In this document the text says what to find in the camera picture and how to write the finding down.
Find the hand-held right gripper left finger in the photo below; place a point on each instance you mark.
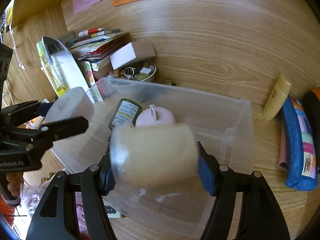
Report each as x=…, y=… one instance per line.
x=108, y=180

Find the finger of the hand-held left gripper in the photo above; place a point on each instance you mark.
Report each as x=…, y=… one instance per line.
x=45, y=108
x=70, y=127

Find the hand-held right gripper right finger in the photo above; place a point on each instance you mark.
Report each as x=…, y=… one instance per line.
x=205, y=177

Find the white mahjong tile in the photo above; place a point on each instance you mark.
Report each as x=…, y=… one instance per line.
x=111, y=210

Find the cream candle jar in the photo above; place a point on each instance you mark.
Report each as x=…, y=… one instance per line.
x=152, y=155

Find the clear plastic storage box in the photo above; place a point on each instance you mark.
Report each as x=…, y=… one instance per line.
x=225, y=120

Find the wooden desktop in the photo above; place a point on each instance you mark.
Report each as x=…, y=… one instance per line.
x=266, y=140

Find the person's left hand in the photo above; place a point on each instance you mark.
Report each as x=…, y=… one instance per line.
x=13, y=182

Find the yellow-green bottle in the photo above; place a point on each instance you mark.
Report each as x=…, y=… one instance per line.
x=51, y=72

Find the white paper sheets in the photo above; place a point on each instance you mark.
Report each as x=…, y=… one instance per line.
x=66, y=72

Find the macaron print box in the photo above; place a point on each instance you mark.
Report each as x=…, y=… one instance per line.
x=87, y=71

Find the dark green labelled jar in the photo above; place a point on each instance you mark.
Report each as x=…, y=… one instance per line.
x=125, y=112

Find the pink candle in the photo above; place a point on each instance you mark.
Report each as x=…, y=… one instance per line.
x=160, y=117

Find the stack of books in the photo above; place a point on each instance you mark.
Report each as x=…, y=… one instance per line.
x=100, y=45

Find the white cardboard box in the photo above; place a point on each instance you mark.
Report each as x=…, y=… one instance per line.
x=125, y=55

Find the white bowl of trinkets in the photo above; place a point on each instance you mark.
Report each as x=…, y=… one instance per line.
x=150, y=76

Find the blue patchwork pencil case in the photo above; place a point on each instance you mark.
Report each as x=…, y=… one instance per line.
x=292, y=140

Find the pale yellow tube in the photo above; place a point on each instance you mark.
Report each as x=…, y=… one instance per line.
x=276, y=97

